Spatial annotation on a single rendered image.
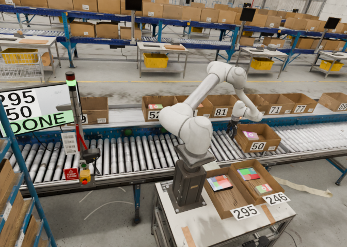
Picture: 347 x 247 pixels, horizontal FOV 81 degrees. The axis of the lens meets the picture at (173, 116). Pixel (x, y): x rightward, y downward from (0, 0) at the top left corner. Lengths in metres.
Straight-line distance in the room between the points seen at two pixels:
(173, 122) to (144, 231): 1.43
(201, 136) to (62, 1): 5.73
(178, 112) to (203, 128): 0.22
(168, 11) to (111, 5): 1.57
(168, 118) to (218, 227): 0.86
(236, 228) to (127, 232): 1.17
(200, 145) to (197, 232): 0.64
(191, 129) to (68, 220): 1.79
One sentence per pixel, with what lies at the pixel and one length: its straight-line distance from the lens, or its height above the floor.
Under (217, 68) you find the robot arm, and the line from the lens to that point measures 1.67.
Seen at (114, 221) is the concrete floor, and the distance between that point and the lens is 2.51.
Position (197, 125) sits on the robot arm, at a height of 1.47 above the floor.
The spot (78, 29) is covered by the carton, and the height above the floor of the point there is 0.98.
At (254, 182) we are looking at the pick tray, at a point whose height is 0.76.
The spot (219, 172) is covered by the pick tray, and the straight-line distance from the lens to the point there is 1.94.
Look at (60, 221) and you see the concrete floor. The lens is 2.63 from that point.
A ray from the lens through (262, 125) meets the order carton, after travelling 2.64.
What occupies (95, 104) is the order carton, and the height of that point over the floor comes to 0.96.
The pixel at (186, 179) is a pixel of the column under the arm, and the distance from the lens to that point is 1.45.
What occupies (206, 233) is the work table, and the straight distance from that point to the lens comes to 1.64.
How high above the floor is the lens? 2.15
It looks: 32 degrees down
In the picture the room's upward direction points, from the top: 7 degrees clockwise
